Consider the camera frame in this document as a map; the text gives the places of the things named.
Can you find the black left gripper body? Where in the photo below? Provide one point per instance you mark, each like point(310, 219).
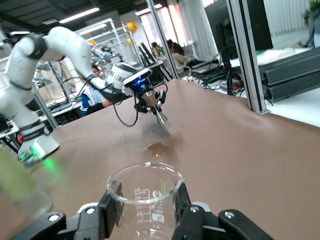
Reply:
point(143, 88)

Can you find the blue grey robot arm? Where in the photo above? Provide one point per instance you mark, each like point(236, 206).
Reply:
point(102, 53)

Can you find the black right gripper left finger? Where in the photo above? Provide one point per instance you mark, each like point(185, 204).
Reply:
point(82, 225)

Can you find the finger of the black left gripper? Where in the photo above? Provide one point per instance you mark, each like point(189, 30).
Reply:
point(143, 107)
point(161, 98)

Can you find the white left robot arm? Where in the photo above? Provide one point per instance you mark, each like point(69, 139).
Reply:
point(67, 42)

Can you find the small black tilted monitor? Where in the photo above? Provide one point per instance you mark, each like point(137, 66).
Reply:
point(147, 53)

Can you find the brown liquid puddle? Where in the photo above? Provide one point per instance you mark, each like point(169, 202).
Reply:
point(158, 148)

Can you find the dark finned metal enclosure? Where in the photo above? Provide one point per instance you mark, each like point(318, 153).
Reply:
point(290, 75)

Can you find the wide aluminium post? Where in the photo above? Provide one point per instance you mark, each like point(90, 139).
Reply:
point(250, 62)

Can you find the steel double cone jigger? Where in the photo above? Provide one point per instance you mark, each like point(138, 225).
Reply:
point(160, 117)

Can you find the green potted plant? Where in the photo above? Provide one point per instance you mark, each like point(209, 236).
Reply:
point(312, 12)

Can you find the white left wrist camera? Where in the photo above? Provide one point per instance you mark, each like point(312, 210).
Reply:
point(136, 76)

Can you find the white office desk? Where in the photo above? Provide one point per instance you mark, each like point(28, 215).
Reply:
point(295, 110)

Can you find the grey orange USB hub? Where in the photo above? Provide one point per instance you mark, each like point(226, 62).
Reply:
point(235, 88)

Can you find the clear glass measuring beaker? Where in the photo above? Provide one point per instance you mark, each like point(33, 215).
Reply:
point(150, 225)

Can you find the white frame rack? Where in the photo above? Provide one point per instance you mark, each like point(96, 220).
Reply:
point(118, 37)

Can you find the large yellow hard hat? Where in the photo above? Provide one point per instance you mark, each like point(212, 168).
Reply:
point(132, 27)

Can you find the man with glasses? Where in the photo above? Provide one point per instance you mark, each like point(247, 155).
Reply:
point(90, 102)

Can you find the seated person dark trousers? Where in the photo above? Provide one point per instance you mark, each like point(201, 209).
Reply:
point(180, 60)

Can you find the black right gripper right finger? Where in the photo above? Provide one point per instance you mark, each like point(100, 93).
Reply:
point(200, 225)

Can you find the black HUAWEI monitor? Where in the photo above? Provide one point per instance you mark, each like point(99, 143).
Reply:
point(262, 25)

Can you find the slim aluminium post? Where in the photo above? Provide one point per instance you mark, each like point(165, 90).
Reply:
point(162, 37)

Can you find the pale green water bottle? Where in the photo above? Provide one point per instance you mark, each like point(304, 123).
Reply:
point(15, 180)

